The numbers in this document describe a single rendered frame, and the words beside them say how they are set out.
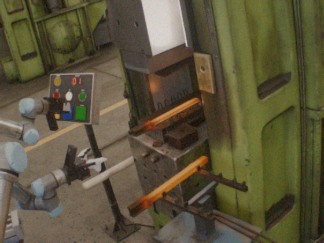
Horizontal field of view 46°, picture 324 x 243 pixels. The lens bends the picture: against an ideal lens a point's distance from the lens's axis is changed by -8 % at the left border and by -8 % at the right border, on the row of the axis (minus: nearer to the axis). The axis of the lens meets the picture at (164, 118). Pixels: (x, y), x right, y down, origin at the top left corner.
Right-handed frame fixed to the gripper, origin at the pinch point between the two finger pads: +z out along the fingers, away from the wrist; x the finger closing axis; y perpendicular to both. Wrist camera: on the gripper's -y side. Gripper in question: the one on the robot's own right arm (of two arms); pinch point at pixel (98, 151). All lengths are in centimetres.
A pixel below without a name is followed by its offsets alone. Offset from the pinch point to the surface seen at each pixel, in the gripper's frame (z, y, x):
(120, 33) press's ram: 31, -45, -10
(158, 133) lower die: 30.7, 3.9, 4.6
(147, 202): -2.8, 8.1, 38.1
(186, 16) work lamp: 41, -52, 27
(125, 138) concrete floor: 101, 100, -167
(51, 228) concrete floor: -16, 100, -101
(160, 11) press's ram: 39, -54, 12
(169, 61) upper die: 42, -29, 8
